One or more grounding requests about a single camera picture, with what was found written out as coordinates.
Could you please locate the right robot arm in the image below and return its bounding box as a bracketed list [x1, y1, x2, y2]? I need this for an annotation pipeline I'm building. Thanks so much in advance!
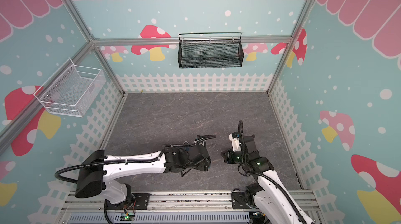
[221, 132, 315, 224]

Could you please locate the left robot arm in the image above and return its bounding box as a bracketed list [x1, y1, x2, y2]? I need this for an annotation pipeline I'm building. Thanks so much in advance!
[75, 145, 212, 205]

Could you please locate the right black corrugated cable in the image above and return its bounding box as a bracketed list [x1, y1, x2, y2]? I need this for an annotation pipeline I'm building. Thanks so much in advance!
[237, 120, 309, 224]

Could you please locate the black corrugated cable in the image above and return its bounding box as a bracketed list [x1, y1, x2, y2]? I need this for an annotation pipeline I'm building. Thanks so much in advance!
[237, 120, 309, 224]
[54, 134, 217, 184]

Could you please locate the right black mount plate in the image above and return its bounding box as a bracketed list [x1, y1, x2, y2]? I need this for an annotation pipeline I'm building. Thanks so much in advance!
[231, 191, 257, 209]

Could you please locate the black mount plate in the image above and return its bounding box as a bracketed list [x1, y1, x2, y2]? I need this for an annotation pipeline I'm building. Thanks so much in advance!
[107, 193, 151, 210]
[231, 191, 257, 209]

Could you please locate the left black corrugated cable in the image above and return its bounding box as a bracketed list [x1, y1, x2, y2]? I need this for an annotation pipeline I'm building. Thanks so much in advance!
[54, 134, 217, 184]

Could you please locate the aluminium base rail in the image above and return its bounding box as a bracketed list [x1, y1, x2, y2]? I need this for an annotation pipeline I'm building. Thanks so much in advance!
[56, 190, 324, 224]

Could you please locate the left black mount plate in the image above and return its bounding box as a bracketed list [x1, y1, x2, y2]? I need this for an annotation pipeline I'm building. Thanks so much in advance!
[107, 193, 151, 210]

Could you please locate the black mesh wall basket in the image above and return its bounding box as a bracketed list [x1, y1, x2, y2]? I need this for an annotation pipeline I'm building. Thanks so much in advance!
[178, 32, 244, 69]

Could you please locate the white mesh wall basket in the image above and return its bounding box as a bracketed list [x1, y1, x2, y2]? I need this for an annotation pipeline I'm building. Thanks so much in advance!
[33, 59, 107, 118]

